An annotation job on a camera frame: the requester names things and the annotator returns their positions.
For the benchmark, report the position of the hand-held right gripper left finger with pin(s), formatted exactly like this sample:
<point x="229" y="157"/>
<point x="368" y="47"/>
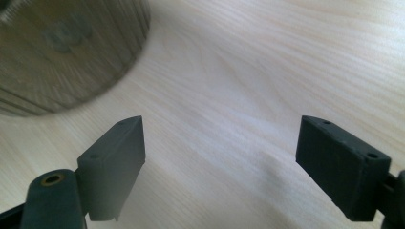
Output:
<point x="114" y="171"/>

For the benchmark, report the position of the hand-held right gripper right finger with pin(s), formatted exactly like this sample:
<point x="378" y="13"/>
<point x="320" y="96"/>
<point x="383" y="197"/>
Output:
<point x="347" y="171"/>

